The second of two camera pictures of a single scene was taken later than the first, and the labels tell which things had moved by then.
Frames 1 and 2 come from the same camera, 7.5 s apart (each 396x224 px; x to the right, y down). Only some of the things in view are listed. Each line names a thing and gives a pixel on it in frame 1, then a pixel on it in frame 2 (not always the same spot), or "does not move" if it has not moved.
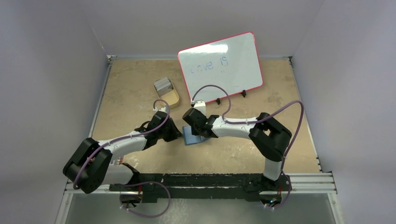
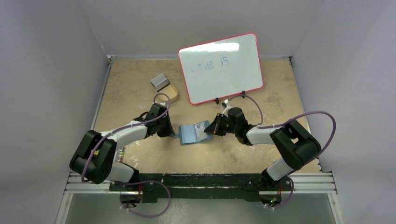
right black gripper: [200, 127] -> [219, 124]
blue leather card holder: [189, 138] does not move
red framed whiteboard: [232, 63] does not move
